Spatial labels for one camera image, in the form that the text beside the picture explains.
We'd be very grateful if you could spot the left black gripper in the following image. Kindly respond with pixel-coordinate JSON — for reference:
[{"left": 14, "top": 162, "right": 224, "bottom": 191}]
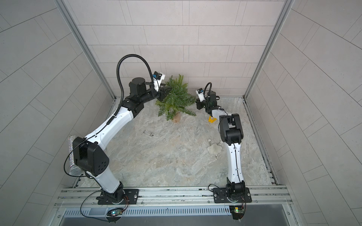
[{"left": 138, "top": 83, "right": 172, "bottom": 105}]

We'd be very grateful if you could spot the left black flexible cable hose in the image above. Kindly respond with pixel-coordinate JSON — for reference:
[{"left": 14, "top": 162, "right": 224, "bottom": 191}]
[{"left": 116, "top": 54, "right": 155, "bottom": 116}]

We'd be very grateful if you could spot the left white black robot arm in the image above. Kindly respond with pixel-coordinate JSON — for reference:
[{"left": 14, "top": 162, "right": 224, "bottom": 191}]
[{"left": 73, "top": 73, "right": 171, "bottom": 204}]

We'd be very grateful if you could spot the small green christmas tree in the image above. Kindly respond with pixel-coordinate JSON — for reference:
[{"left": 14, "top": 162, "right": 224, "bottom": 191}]
[{"left": 156, "top": 74, "right": 196, "bottom": 121}]

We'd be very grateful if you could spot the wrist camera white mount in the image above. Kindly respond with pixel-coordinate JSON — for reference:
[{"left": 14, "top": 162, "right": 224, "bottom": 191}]
[
  {"left": 152, "top": 71, "right": 166, "bottom": 92},
  {"left": 196, "top": 88, "right": 205, "bottom": 102}
]

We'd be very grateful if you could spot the aluminium mounting rail frame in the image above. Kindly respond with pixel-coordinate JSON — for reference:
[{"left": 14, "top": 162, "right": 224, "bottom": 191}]
[{"left": 45, "top": 186, "right": 301, "bottom": 226}]

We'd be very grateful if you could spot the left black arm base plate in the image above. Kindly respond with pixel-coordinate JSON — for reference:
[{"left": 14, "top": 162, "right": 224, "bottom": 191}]
[{"left": 96, "top": 188, "right": 139, "bottom": 205}]

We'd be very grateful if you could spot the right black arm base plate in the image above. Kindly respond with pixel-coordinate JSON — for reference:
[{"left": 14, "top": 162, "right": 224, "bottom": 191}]
[{"left": 212, "top": 187, "right": 252, "bottom": 203}]

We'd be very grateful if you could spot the green circuit board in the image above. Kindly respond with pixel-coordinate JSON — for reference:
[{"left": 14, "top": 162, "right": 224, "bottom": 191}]
[
  {"left": 107, "top": 208, "right": 124, "bottom": 217},
  {"left": 229, "top": 206, "right": 245, "bottom": 220}
]

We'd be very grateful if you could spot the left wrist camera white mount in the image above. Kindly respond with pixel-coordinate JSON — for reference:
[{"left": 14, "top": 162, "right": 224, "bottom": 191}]
[{"left": 152, "top": 71, "right": 166, "bottom": 92}]

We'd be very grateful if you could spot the yellow triangular plastic piece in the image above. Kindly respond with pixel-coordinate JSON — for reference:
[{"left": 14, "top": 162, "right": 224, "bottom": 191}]
[{"left": 208, "top": 116, "right": 217, "bottom": 123}]

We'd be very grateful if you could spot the right green circuit board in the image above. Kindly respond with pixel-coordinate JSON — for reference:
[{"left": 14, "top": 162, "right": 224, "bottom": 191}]
[{"left": 229, "top": 206, "right": 245, "bottom": 220}]

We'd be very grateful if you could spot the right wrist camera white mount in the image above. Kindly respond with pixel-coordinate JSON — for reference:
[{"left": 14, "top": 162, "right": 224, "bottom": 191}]
[{"left": 196, "top": 88, "right": 205, "bottom": 102}]

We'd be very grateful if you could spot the beige paw shaped object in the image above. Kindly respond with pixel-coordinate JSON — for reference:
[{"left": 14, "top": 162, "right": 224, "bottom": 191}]
[{"left": 206, "top": 139, "right": 223, "bottom": 156}]

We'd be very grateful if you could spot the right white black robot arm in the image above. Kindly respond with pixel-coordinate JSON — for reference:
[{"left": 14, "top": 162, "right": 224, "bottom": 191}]
[{"left": 196, "top": 88, "right": 252, "bottom": 203}]

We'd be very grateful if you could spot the left green circuit board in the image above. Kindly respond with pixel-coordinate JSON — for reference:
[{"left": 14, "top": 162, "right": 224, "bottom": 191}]
[{"left": 107, "top": 208, "right": 124, "bottom": 217}]

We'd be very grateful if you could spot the glittery silver cylinder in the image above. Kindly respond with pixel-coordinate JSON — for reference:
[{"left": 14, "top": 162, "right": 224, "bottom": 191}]
[{"left": 68, "top": 136, "right": 83, "bottom": 177}]

